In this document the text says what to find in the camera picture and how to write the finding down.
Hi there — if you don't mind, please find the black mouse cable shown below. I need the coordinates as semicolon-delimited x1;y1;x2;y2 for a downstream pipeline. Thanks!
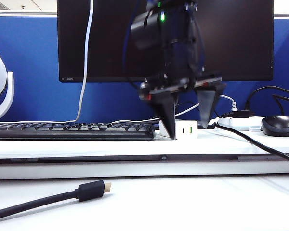
271;94;289;116

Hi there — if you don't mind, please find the white power strip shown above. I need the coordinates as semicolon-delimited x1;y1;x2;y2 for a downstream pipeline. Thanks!
208;116;264;132

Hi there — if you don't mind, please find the white charging base block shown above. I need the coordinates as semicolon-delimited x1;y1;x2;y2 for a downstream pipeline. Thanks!
159;119;198;141

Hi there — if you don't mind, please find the white desk fan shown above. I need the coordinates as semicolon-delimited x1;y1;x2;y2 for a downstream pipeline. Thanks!
0;42;14;122

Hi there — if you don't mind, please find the black ASUS monitor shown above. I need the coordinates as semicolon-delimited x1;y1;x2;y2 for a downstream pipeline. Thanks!
56;0;275;83

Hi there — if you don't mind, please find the black computer mouse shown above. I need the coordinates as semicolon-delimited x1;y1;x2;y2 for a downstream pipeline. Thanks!
260;115;289;137

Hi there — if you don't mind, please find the black curved power cable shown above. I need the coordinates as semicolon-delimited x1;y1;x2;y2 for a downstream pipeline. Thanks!
244;86;289;111

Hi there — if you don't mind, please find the blue office partition panel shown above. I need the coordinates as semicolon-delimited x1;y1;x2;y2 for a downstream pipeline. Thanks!
0;12;289;124

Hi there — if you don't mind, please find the black HDMI cable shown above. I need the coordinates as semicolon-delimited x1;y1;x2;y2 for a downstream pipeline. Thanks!
0;180;113;222

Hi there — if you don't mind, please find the black keyboard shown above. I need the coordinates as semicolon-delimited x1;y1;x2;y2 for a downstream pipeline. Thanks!
0;122;156;141

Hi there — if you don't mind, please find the thin black cable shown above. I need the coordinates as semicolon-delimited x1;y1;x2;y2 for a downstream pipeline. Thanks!
176;101;200;116

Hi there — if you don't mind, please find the black power adapter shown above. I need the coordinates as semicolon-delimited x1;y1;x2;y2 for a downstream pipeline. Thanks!
223;109;250;119

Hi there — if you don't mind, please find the white Type-C charging cable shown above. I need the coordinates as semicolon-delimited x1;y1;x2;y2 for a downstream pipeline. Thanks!
0;0;94;125

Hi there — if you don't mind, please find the thick black cable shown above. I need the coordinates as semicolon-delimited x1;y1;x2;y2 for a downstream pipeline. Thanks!
213;121;289;168

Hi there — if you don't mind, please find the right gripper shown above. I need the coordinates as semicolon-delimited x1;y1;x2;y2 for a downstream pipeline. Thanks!
138;38;227;140

